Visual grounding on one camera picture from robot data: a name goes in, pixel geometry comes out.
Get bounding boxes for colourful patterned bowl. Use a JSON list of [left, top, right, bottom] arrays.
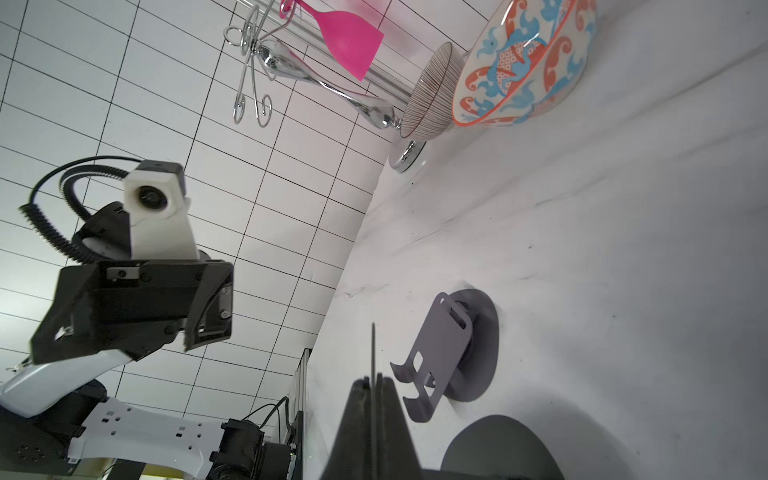
[[452, 0, 597, 127]]

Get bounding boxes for aluminium mounting rail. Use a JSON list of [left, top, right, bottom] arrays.
[[285, 348, 312, 480]]

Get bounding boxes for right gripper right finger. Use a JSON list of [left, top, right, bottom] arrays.
[[375, 375, 423, 480]]

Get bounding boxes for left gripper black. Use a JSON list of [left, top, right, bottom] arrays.
[[30, 260, 234, 364]]

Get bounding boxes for pink cup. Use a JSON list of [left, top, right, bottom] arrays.
[[279, 0, 384, 81]]

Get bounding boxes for black phone stand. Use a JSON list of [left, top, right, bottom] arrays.
[[370, 322, 566, 480]]

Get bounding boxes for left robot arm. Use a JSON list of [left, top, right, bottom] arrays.
[[1, 156, 295, 479]]

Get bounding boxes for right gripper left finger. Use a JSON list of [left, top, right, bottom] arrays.
[[321, 377, 373, 480]]

